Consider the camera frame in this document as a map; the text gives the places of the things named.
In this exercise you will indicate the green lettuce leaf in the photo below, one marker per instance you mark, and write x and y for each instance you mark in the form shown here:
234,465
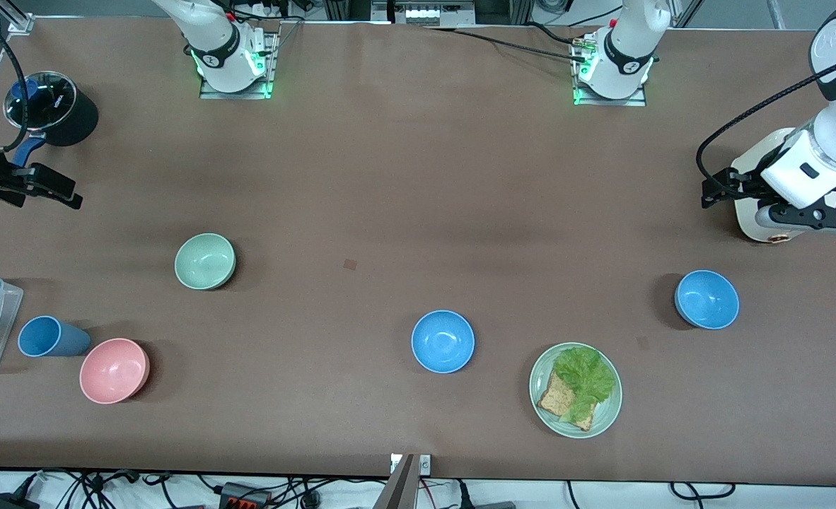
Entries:
586,375

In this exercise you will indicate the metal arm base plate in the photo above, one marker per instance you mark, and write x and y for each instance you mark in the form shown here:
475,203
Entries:
274,60
609,102

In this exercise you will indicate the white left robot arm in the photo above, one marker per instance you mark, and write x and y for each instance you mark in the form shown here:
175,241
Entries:
630,42

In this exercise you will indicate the blue cup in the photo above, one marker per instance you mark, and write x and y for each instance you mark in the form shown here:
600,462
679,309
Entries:
50,337

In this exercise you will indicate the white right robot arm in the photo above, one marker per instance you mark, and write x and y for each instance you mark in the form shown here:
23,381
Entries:
213,35

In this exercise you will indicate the grey control box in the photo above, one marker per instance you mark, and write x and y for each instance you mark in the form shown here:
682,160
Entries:
421,10

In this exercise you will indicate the green bowl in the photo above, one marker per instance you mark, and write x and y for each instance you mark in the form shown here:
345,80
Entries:
204,261

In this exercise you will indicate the blue bowl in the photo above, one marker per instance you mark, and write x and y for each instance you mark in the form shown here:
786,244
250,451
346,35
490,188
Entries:
443,341
706,300

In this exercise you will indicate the brown toast slice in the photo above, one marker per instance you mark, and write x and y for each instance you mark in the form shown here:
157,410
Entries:
554,401

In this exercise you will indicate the green plate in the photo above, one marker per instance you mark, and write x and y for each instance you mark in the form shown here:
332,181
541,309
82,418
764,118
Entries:
605,417

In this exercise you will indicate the black power adapter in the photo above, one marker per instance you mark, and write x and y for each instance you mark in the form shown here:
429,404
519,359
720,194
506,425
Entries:
11,502

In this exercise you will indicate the black power strip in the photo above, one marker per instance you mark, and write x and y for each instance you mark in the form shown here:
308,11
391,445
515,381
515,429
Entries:
245,496

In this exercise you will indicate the black pot with glass lid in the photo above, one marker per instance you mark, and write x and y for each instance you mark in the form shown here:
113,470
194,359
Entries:
71,116

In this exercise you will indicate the white jug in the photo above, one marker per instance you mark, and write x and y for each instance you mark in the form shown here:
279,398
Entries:
747,215

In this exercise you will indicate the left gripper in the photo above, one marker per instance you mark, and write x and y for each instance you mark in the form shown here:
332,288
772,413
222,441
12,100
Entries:
745,182

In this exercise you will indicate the grey camera support bar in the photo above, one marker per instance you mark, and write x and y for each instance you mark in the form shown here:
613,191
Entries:
397,488

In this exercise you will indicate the white metal edge bracket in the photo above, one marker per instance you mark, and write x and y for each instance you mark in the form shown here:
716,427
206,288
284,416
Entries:
425,464

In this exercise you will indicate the pink bowl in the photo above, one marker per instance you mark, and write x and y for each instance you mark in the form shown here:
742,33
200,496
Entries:
114,371

